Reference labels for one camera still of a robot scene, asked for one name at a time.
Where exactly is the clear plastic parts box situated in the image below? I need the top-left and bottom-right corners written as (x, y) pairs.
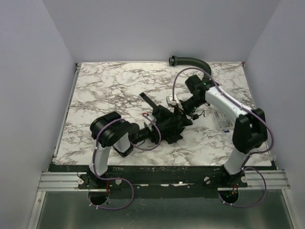
top-left (213, 110), bottom-right (234, 133)

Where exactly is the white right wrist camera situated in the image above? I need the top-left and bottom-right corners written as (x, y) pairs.
top-left (166, 95), bottom-right (179, 107)

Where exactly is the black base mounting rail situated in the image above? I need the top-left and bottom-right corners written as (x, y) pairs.
top-left (47, 164), bottom-right (248, 200)

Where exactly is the black folding umbrella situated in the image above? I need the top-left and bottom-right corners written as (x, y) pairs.
top-left (140, 93), bottom-right (193, 144)

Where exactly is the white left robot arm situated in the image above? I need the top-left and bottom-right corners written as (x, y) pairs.
top-left (88, 111), bottom-right (140, 186)

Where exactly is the aluminium frame rail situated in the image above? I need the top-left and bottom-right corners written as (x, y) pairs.
top-left (27, 171), bottom-right (88, 229)

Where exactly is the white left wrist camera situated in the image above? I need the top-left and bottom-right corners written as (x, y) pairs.
top-left (142, 113), bottom-right (156, 127)

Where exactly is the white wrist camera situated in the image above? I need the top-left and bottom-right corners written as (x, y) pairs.
top-left (166, 95), bottom-right (179, 107)
top-left (142, 113), bottom-right (156, 127)

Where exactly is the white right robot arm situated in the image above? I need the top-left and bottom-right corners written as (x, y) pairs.
top-left (180, 75), bottom-right (268, 175)

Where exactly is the black corrugated hose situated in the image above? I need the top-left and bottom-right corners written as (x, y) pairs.
top-left (168, 55), bottom-right (212, 77)

